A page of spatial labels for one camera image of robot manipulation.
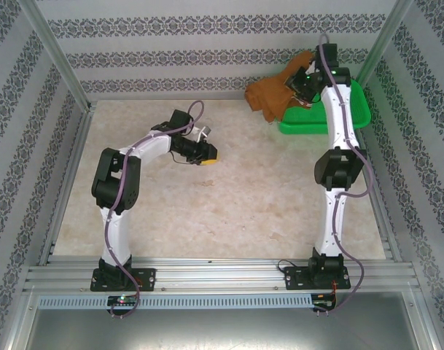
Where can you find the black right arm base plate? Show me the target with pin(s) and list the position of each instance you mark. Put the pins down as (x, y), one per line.
(296, 279)

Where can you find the green plastic mesh basket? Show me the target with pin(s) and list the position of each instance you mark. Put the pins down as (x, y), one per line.
(305, 122)

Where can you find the aluminium mounting rail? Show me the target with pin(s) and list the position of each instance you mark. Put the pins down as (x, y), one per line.
(221, 273)

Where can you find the shiny metal sheet panel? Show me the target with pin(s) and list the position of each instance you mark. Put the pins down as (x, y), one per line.
(207, 330)

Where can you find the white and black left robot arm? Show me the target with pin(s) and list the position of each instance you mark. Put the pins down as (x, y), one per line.
(116, 233)

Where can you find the aluminium frame post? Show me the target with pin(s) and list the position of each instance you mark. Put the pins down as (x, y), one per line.
(383, 40)
(57, 58)

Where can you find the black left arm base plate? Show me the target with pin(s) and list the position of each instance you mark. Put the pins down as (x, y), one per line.
(145, 278)

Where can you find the brown long pants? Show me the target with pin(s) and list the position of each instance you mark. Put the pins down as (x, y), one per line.
(272, 95)

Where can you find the aluminium rear rail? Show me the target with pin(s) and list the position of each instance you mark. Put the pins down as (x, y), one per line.
(152, 101)

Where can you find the small circuit board green light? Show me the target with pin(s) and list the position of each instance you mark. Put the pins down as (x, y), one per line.
(122, 300)

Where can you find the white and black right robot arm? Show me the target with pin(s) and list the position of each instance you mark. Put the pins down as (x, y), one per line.
(332, 226)

